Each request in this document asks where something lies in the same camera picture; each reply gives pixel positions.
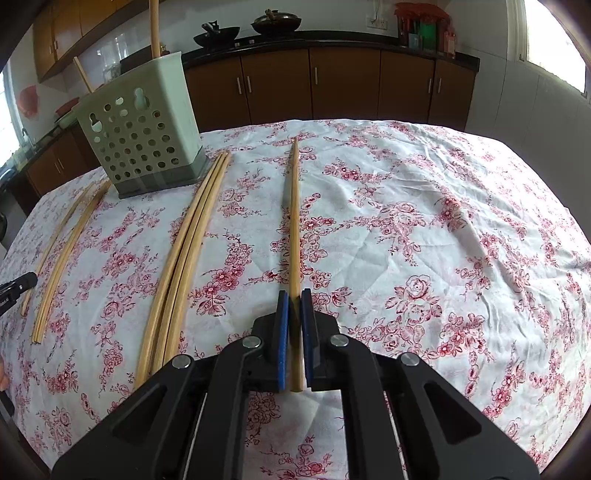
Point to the black kitchen countertop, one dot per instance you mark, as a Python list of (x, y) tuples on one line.
[(323, 37)]

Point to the brown wall kitchen cabinets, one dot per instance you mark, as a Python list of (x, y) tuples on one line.
[(60, 32)]

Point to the green perforated utensil holder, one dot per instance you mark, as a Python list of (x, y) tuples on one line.
[(138, 138)]

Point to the large bright window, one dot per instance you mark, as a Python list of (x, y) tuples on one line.
[(554, 41)]

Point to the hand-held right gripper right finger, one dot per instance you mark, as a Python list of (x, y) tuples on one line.
[(307, 341)]

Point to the narrow window by sink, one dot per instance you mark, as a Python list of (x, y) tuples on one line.
[(9, 124)]

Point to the green bottle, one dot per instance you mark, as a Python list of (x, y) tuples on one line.
[(427, 36)]

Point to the brown base kitchen cabinets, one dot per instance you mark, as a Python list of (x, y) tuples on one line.
[(346, 87)]

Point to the black wok with lid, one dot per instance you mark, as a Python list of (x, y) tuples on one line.
[(217, 36)]

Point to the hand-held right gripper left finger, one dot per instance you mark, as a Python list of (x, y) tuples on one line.
[(282, 341)]

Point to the hanging red plastic bag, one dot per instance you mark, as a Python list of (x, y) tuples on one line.
[(27, 100)]

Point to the dark red bottle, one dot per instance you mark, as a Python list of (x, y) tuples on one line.
[(404, 32)]

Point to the red packet bottle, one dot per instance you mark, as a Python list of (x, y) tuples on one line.
[(450, 42)]

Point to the metal wok with lid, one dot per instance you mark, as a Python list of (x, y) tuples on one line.
[(277, 23)]

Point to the red basin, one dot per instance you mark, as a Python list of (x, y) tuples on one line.
[(68, 106)]

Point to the floral tablecloth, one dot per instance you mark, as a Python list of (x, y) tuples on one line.
[(415, 230)]

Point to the red plastic bag over bottles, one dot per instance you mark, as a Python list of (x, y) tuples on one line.
[(422, 11)]

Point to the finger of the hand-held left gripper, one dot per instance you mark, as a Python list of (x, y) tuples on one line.
[(21, 282)]

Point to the wooden chopstick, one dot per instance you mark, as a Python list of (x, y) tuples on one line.
[(154, 27), (189, 258), (52, 300), (83, 74), (294, 230), (173, 258), (51, 240), (47, 300), (181, 258)]

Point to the wall socket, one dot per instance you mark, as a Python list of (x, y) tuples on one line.
[(376, 22)]

